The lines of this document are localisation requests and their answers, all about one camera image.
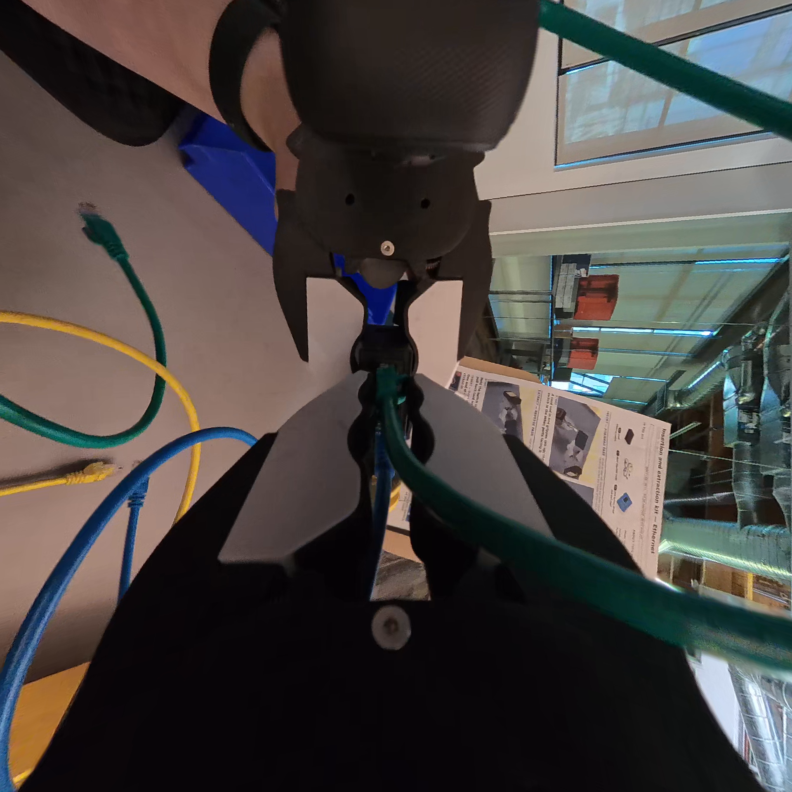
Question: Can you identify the yellow plastic bin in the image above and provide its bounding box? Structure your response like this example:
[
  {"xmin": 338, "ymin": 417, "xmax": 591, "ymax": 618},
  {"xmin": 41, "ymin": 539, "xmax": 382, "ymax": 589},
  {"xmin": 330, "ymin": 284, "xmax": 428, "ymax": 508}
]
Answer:
[{"xmin": 9, "ymin": 662, "xmax": 92, "ymax": 788}]

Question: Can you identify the yellow ethernet cable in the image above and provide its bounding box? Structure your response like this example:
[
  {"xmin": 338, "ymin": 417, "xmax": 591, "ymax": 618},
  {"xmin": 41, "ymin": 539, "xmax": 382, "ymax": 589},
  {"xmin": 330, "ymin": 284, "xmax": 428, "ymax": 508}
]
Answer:
[{"xmin": 0, "ymin": 311, "xmax": 203, "ymax": 527}]

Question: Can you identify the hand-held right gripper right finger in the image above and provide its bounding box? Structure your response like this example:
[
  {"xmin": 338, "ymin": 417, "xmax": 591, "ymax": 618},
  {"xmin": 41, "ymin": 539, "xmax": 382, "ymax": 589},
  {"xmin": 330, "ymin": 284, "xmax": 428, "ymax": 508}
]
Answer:
[{"xmin": 396, "ymin": 371, "xmax": 558, "ymax": 595}]

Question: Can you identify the printed instruction poster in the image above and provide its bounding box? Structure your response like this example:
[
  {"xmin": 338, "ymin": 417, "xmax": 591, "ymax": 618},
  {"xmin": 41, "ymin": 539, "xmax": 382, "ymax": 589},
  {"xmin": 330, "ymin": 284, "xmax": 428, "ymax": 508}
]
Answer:
[{"xmin": 380, "ymin": 365, "xmax": 673, "ymax": 579}]

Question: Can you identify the person's left forearm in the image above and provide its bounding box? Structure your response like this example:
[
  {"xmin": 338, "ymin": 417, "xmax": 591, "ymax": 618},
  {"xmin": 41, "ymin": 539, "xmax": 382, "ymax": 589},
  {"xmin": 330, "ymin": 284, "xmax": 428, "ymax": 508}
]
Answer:
[{"xmin": 19, "ymin": 0, "xmax": 236, "ymax": 125}]

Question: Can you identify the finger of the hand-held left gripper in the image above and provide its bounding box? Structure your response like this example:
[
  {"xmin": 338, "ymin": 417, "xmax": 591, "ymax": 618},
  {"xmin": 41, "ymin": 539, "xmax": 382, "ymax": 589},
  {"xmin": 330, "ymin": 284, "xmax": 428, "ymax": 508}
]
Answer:
[
  {"xmin": 307, "ymin": 276, "xmax": 370, "ymax": 397},
  {"xmin": 401, "ymin": 278, "xmax": 465, "ymax": 389}
]

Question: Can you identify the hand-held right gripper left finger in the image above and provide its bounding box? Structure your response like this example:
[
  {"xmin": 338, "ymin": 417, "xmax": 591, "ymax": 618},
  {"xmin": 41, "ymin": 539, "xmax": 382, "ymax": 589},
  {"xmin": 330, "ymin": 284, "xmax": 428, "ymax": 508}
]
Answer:
[{"xmin": 218, "ymin": 371, "xmax": 375, "ymax": 567}]

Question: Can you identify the blue plastic bin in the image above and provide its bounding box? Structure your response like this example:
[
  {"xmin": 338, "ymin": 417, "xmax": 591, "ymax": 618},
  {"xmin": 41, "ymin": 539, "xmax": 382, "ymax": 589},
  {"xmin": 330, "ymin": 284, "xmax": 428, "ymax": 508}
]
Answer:
[{"xmin": 178, "ymin": 111, "xmax": 397, "ymax": 327}]

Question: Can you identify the black mesh wrist rest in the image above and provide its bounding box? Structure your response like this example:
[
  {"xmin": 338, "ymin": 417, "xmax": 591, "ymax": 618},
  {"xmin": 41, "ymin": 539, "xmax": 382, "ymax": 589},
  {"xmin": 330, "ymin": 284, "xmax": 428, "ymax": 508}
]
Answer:
[{"xmin": 0, "ymin": 0, "xmax": 188, "ymax": 147}]

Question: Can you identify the black wristband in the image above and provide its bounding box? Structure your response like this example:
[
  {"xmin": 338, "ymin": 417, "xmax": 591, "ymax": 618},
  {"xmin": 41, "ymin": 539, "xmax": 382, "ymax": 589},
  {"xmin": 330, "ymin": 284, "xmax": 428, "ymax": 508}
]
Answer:
[{"xmin": 209, "ymin": 0, "xmax": 287, "ymax": 153}]

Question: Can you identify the silver air duct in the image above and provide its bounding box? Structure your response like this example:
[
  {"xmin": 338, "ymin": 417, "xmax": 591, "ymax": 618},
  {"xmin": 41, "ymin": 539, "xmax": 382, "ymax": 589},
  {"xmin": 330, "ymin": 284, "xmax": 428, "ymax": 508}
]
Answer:
[{"xmin": 659, "ymin": 516, "xmax": 792, "ymax": 580}]

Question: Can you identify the person's left hand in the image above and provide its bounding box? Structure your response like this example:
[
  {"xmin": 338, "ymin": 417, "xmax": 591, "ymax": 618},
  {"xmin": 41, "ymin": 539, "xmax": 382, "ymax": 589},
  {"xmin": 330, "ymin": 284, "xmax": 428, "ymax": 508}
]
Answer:
[{"xmin": 238, "ymin": 28, "xmax": 302, "ymax": 193}]

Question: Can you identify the blue ethernet cable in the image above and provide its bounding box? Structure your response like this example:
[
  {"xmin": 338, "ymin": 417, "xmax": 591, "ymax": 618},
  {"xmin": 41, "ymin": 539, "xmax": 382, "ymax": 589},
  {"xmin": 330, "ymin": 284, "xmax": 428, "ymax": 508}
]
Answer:
[{"xmin": 0, "ymin": 427, "xmax": 404, "ymax": 792}]

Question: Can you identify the green ethernet cable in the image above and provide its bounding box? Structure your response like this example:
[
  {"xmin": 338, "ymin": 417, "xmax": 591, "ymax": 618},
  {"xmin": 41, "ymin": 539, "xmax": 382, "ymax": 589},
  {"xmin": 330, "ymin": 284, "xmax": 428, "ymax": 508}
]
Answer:
[{"xmin": 0, "ymin": 0, "xmax": 792, "ymax": 672}]

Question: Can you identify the black network switch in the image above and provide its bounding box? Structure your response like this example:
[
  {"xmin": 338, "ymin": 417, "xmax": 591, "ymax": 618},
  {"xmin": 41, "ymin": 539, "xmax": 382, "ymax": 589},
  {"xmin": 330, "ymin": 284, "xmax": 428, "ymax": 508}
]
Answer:
[{"xmin": 351, "ymin": 327, "xmax": 417, "ymax": 378}]

